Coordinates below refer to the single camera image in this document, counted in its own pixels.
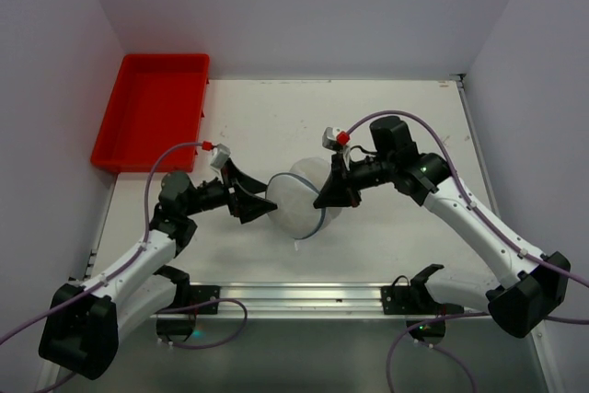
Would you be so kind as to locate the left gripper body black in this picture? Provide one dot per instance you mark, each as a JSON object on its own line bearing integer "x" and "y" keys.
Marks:
{"x": 234, "y": 198}

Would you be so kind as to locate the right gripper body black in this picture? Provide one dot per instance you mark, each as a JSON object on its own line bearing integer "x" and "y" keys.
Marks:
{"x": 345, "y": 179}

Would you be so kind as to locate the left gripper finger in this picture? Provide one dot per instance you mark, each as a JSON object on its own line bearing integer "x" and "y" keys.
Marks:
{"x": 237, "y": 177}
{"x": 249, "y": 206}

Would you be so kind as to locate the white mesh laundry bag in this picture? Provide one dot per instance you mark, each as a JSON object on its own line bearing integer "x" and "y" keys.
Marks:
{"x": 294, "y": 193}

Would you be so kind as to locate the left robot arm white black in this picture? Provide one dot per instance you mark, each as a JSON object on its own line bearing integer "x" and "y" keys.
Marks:
{"x": 89, "y": 320}

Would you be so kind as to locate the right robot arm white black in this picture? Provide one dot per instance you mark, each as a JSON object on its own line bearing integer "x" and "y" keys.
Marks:
{"x": 526, "y": 284}

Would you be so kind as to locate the red plastic tray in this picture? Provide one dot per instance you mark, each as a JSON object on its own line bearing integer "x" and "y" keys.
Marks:
{"x": 156, "y": 102}

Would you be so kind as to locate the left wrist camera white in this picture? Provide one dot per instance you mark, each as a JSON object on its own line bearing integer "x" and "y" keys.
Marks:
{"x": 220, "y": 154}

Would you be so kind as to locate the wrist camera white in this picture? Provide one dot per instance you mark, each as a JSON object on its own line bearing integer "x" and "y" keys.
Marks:
{"x": 220, "y": 154}
{"x": 336, "y": 140}

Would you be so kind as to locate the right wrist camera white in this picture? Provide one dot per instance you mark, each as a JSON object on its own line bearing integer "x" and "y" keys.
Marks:
{"x": 336, "y": 140}

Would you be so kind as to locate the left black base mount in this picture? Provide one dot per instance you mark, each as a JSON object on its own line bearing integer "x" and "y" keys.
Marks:
{"x": 185, "y": 327}

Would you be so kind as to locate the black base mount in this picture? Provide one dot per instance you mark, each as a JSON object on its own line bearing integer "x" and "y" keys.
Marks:
{"x": 409, "y": 297}
{"x": 185, "y": 327}

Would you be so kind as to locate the aluminium mounting rail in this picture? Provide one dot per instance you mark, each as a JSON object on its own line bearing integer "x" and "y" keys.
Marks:
{"x": 308, "y": 299}

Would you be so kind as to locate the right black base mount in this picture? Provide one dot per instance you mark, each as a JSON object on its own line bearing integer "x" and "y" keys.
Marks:
{"x": 409, "y": 297}

